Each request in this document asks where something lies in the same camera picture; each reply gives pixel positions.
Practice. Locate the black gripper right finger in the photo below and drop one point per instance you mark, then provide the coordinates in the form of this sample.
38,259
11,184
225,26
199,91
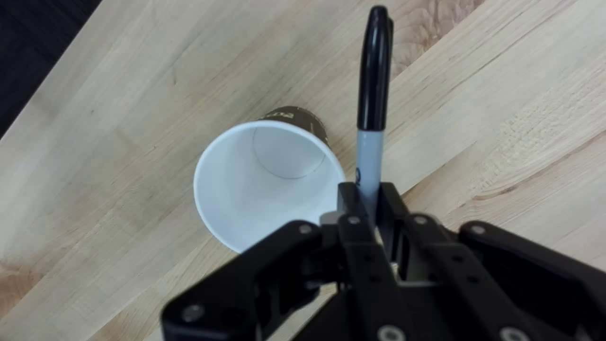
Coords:
504,265

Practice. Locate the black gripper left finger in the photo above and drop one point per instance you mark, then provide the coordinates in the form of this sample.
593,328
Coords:
252,276

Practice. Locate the brown paper cup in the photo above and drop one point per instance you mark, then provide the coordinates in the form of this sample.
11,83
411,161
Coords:
252,189

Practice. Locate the black grey marker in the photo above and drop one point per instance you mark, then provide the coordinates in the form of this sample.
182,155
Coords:
373,76

